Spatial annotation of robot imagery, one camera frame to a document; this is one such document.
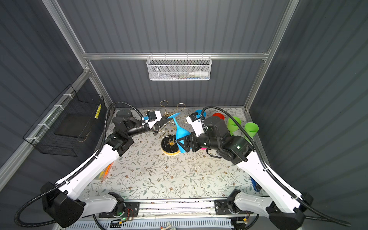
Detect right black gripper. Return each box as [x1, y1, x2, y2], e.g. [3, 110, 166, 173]
[176, 128, 219, 151]

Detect blue wine glass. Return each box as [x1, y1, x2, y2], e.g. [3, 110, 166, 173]
[168, 113, 190, 140]
[196, 110, 207, 119]

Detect red wine glass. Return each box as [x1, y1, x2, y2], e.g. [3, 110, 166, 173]
[212, 113, 225, 120]

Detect green wine glass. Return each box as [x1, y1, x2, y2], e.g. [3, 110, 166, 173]
[227, 117, 242, 136]
[244, 122, 259, 139]

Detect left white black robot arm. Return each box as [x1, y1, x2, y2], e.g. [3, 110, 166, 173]
[42, 109, 171, 228]

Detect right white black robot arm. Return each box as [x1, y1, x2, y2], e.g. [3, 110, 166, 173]
[176, 116, 306, 230]

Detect white bottle in basket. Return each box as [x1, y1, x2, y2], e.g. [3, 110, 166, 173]
[188, 71, 209, 78]

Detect yellow marker pen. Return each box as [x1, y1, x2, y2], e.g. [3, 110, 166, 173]
[94, 104, 102, 119]

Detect orange coloured box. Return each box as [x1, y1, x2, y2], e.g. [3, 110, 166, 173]
[98, 162, 114, 182]

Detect blue stapler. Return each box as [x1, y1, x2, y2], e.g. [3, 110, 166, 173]
[251, 177, 262, 192]

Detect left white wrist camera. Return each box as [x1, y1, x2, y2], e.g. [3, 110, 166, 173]
[143, 111, 162, 129]

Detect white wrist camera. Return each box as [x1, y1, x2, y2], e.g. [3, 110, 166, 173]
[143, 111, 162, 129]
[186, 111, 205, 137]

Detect gold wire wine glass rack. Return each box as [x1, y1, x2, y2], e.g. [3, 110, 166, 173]
[160, 100, 186, 156]

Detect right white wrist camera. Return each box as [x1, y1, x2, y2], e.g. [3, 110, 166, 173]
[186, 111, 205, 137]

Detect white wire mesh basket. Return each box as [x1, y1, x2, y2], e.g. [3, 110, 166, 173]
[146, 54, 212, 81]

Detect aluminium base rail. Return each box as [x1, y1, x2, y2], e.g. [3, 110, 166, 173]
[83, 198, 259, 223]

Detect black wire mesh basket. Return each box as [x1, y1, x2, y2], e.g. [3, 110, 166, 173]
[23, 88, 106, 157]

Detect right black corrugated cable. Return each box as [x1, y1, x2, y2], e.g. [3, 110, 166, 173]
[200, 106, 351, 227]

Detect black corrugated cable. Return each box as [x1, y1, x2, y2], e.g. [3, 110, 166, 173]
[13, 102, 144, 228]
[200, 106, 351, 227]

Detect left black corrugated cable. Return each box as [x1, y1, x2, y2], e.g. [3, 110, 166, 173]
[13, 102, 144, 228]

